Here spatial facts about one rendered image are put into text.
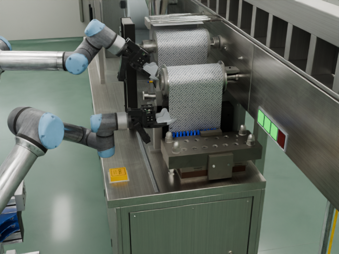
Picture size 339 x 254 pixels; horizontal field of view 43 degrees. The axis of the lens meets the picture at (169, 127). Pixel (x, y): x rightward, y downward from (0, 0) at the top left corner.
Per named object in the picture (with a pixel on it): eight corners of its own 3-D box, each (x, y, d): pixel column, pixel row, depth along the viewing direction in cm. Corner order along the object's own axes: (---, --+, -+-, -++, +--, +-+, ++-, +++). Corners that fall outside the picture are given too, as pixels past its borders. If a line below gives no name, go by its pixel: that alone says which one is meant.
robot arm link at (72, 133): (-12, 128, 155) (75, 146, 197) (9, 135, 149) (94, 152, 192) (-2, 97, 155) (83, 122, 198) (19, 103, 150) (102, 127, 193)
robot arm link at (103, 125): (91, 129, 185) (89, 111, 182) (116, 127, 188) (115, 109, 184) (92, 137, 179) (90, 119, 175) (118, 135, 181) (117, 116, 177)
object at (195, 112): (168, 134, 190) (168, 96, 182) (219, 129, 195) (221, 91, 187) (169, 135, 190) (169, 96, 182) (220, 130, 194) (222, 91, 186)
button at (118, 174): (109, 173, 185) (109, 168, 184) (125, 171, 186) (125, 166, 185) (110, 182, 179) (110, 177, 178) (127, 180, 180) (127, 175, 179)
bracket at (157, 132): (147, 148, 205) (145, 87, 191) (160, 146, 206) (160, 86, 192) (149, 153, 200) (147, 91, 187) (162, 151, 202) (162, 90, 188)
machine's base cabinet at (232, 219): (93, 126, 428) (86, 41, 390) (157, 120, 441) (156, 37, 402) (123, 353, 208) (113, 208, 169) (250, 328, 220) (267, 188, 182)
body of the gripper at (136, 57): (152, 57, 177) (129, 40, 172) (139, 73, 179) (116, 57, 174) (149, 52, 184) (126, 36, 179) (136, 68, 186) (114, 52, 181)
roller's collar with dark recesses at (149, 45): (141, 51, 207) (141, 38, 204) (154, 51, 208) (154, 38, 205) (144, 55, 201) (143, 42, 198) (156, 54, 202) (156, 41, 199)
